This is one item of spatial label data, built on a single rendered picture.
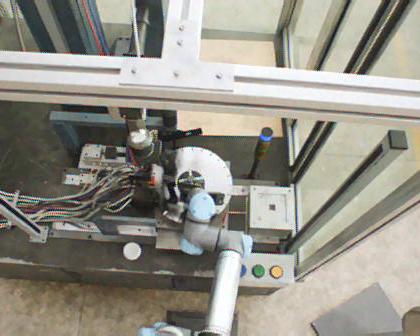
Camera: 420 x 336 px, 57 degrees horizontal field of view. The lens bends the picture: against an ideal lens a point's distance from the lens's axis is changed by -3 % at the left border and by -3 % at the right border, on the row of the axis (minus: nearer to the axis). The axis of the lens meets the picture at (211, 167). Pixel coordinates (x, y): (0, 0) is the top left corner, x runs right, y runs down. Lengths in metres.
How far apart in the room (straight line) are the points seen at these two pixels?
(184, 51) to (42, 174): 1.52
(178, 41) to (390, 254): 2.43
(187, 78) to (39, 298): 2.23
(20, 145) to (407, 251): 2.35
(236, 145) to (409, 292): 1.49
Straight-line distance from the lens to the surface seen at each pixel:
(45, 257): 1.83
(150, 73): 0.49
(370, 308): 2.65
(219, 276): 1.18
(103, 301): 2.50
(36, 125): 2.10
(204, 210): 1.21
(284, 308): 2.51
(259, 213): 1.64
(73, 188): 1.88
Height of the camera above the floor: 2.44
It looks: 65 degrees down
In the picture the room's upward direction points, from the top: 7 degrees clockwise
